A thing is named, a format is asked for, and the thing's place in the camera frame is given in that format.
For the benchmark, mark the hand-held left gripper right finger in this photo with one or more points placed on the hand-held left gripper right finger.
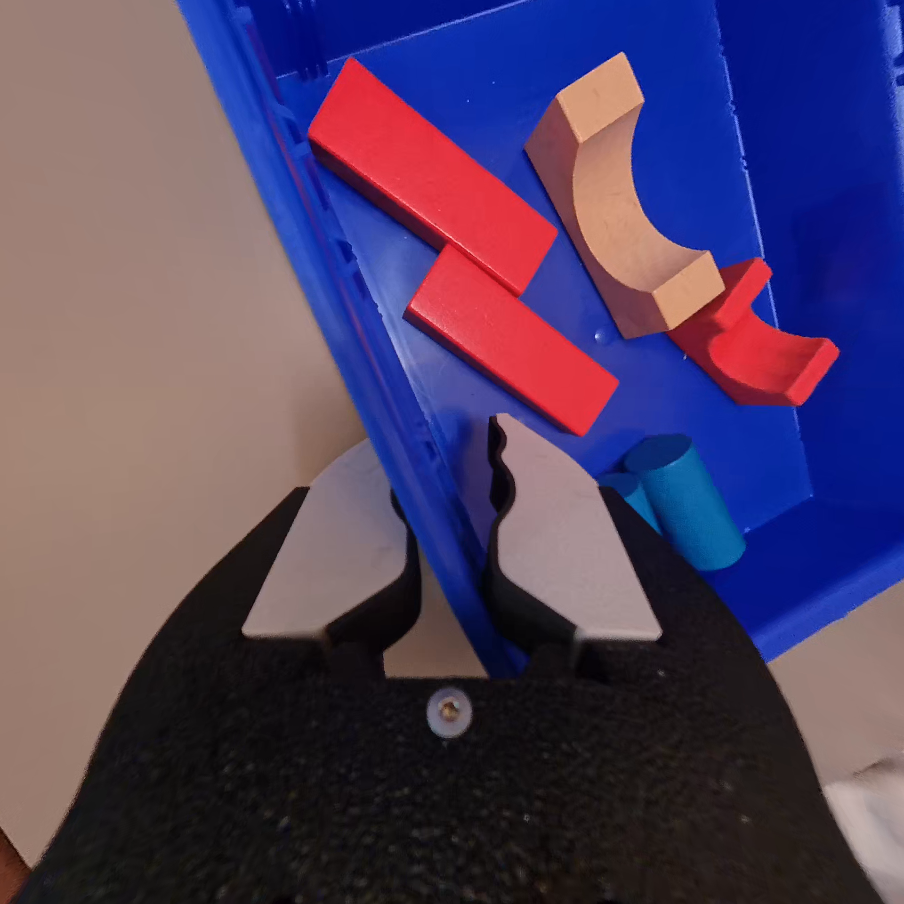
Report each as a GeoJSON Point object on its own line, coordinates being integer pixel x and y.
{"type": "Point", "coordinates": [572, 558]}

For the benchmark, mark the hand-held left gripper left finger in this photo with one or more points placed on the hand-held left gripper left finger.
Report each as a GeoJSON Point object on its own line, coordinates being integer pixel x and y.
{"type": "Point", "coordinates": [318, 558]}

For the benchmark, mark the red wooden plank block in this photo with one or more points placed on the red wooden plank block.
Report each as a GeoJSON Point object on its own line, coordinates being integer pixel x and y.
{"type": "Point", "coordinates": [508, 339]}
{"type": "Point", "coordinates": [431, 169]}

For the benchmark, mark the natural wooden arch block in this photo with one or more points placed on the natural wooden arch block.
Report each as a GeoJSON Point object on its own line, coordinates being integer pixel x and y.
{"type": "Point", "coordinates": [607, 233]}

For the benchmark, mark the blue plastic bin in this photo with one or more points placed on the blue plastic bin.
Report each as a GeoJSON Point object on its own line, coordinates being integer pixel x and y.
{"type": "Point", "coordinates": [480, 106]}

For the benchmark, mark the teal wooden cylinder block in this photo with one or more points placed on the teal wooden cylinder block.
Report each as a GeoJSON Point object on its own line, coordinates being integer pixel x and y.
{"type": "Point", "coordinates": [632, 494]}
{"type": "Point", "coordinates": [692, 508]}

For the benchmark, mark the red wooden arch block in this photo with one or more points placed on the red wooden arch block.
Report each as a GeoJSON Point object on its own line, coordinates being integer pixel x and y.
{"type": "Point", "coordinates": [748, 360]}

